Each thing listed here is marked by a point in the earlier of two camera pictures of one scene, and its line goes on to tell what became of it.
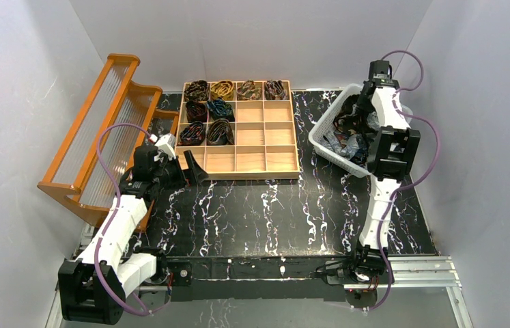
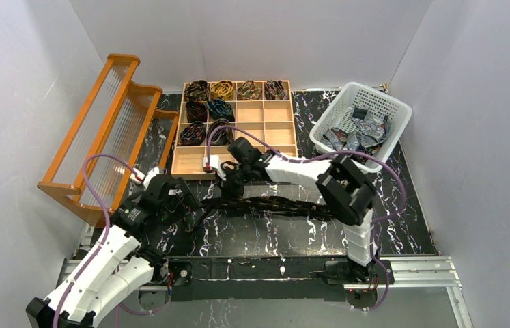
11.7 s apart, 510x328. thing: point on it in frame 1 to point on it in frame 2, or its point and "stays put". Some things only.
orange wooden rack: (118, 121) stays put
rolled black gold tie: (196, 91) stays put
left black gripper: (181, 171) to (186, 199)
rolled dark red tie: (196, 111) stays put
